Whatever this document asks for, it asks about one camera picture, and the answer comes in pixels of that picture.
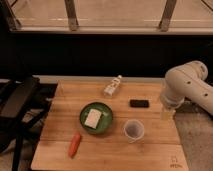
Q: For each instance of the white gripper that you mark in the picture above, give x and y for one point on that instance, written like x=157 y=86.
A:
x=170 y=100

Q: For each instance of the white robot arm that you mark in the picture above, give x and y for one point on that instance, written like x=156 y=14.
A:
x=187 y=81

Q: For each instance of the ceramic cup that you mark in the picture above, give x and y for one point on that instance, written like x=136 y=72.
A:
x=134 y=130

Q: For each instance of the black rectangular block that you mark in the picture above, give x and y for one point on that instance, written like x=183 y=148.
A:
x=139 y=103

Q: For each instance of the wooden cutting board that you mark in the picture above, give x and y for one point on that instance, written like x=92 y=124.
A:
x=159 y=150

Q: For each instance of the white toy bottle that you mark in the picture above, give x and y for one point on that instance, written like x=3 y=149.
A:
x=111 y=88

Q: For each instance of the green bowl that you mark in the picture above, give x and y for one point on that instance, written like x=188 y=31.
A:
x=104 y=122

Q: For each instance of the orange carrot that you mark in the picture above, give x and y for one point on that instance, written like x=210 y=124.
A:
x=74 y=144

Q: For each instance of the black chair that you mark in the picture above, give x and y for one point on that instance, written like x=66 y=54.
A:
x=22 y=105

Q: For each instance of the metal window frame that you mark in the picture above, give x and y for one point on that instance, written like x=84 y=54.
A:
x=155 y=17

